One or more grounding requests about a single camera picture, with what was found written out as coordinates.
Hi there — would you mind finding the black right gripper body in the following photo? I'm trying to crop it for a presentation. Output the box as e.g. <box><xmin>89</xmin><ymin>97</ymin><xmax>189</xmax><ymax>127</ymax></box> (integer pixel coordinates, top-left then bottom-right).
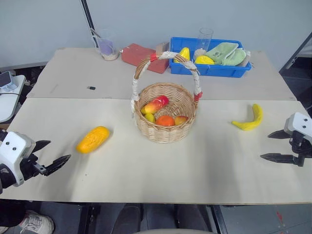
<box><xmin>288</xmin><ymin>131</ymin><xmax>312</xmax><ymax>168</ymax></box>

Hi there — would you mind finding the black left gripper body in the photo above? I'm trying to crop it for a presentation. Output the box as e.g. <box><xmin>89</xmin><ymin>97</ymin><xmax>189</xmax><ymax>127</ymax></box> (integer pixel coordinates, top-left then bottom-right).
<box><xmin>20</xmin><ymin>154</ymin><xmax>47</xmax><ymax>181</ymax></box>

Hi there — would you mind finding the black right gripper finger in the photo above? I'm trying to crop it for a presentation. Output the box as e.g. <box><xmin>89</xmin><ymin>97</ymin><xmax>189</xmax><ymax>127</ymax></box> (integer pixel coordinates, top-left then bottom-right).
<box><xmin>267</xmin><ymin>130</ymin><xmax>292</xmax><ymax>140</ymax></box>
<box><xmin>259</xmin><ymin>153</ymin><xmax>297</xmax><ymax>165</ymax></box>

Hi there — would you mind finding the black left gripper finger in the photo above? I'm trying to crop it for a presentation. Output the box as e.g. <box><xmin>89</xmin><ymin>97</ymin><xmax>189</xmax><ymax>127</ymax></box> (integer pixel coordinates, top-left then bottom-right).
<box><xmin>33</xmin><ymin>140</ymin><xmax>52</xmax><ymax>155</ymax></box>
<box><xmin>43</xmin><ymin>154</ymin><xmax>72</xmax><ymax>177</ymax></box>

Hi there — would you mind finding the orange fruit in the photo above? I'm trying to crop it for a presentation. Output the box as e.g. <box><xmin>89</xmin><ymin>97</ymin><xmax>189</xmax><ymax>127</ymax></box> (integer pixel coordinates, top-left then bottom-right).
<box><xmin>155</xmin><ymin>115</ymin><xmax>176</xmax><ymax>127</ymax></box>

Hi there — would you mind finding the yellow pepper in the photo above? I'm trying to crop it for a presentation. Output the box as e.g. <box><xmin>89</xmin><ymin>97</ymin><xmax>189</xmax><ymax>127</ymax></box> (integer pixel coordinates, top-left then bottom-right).
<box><xmin>173</xmin><ymin>47</ymin><xmax>192</xmax><ymax>64</ymax></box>

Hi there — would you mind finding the yellow banana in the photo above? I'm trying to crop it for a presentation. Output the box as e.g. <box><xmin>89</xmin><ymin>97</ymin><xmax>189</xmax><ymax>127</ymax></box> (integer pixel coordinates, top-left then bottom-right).
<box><xmin>231</xmin><ymin>103</ymin><xmax>264</xmax><ymax>132</ymax></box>

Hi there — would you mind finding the orange yellow mango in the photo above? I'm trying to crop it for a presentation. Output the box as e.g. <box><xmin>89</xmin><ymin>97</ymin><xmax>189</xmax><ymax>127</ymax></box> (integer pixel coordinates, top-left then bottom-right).
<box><xmin>76</xmin><ymin>125</ymin><xmax>111</xmax><ymax>155</ymax></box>

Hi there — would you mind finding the white sneaker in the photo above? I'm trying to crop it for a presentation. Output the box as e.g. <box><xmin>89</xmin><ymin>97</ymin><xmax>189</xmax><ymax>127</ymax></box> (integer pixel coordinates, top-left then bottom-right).
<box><xmin>19</xmin><ymin>210</ymin><xmax>55</xmax><ymax>234</ymax></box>

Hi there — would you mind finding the white side table with device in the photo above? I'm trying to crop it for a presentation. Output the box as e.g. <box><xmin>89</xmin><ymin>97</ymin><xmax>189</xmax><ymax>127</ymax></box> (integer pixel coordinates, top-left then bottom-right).
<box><xmin>0</xmin><ymin>70</ymin><xmax>27</xmax><ymax>124</ymax></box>

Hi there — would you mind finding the dark rounded shape under table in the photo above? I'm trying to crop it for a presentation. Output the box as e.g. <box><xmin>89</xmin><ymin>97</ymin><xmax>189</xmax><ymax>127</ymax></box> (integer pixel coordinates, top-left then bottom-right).
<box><xmin>116</xmin><ymin>204</ymin><xmax>147</xmax><ymax>232</ymax></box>

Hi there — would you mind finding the blue plastic bin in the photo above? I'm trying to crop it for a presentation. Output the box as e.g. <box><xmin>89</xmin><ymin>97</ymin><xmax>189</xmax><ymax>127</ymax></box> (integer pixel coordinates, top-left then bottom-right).
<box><xmin>169</xmin><ymin>37</ymin><xmax>253</xmax><ymax>78</ymax></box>

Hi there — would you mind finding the green cloth pouch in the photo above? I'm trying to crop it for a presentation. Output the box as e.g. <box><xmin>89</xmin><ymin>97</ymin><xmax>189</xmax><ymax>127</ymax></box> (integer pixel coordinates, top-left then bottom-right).
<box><xmin>205</xmin><ymin>42</ymin><xmax>247</xmax><ymax>67</ymax></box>

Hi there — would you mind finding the red yellow peach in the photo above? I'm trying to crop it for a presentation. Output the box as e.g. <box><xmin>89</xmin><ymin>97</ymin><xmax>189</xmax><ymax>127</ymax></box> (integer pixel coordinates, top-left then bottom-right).
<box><xmin>174</xmin><ymin>116</ymin><xmax>189</xmax><ymax>126</ymax></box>

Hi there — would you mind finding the round yellow lemon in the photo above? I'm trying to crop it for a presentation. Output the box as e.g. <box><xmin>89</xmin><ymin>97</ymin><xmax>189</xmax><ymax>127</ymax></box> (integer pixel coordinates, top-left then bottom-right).
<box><xmin>194</xmin><ymin>55</ymin><xmax>215</xmax><ymax>66</ymax></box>

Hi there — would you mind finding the long red yellow mango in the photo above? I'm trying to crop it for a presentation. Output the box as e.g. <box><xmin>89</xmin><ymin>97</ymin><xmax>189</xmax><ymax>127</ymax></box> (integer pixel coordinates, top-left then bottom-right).
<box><xmin>140</xmin><ymin>95</ymin><xmax>170</xmax><ymax>115</ymax></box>

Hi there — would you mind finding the clear cup with purple cloth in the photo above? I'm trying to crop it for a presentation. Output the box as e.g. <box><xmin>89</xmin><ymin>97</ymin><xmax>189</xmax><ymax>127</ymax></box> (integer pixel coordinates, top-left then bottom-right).
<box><xmin>97</xmin><ymin>30</ymin><xmax>119</xmax><ymax>61</ymax></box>

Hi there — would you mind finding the tall clear glass cup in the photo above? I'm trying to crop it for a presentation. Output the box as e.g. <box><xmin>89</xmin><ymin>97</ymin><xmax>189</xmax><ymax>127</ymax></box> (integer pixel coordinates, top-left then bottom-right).
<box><xmin>194</xmin><ymin>27</ymin><xmax>215</xmax><ymax>59</ymax></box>

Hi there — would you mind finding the red brick block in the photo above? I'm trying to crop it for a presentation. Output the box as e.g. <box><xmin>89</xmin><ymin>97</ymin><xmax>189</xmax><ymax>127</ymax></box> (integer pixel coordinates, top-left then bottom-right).
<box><xmin>120</xmin><ymin>43</ymin><xmax>170</xmax><ymax>74</ymax></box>

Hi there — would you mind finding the black slanted pole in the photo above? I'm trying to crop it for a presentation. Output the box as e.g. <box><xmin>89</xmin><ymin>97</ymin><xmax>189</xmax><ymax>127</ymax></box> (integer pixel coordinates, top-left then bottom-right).
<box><xmin>80</xmin><ymin>0</ymin><xmax>102</xmax><ymax>49</ymax></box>

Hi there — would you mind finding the small wooden block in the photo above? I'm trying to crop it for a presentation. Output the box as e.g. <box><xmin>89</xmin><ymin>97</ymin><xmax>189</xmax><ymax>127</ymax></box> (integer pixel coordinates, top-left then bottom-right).
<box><xmin>155</xmin><ymin>41</ymin><xmax>170</xmax><ymax>53</ymax></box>

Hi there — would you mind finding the dark metal frame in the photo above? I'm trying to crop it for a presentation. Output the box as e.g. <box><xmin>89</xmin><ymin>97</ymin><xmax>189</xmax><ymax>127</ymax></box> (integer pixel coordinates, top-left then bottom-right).
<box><xmin>278</xmin><ymin>31</ymin><xmax>312</xmax><ymax>74</ymax></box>

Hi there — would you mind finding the wicker basket with taped handle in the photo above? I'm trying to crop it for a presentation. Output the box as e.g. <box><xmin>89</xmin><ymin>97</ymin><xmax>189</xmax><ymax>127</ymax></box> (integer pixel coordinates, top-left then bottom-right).
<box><xmin>130</xmin><ymin>51</ymin><xmax>204</xmax><ymax>144</ymax></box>

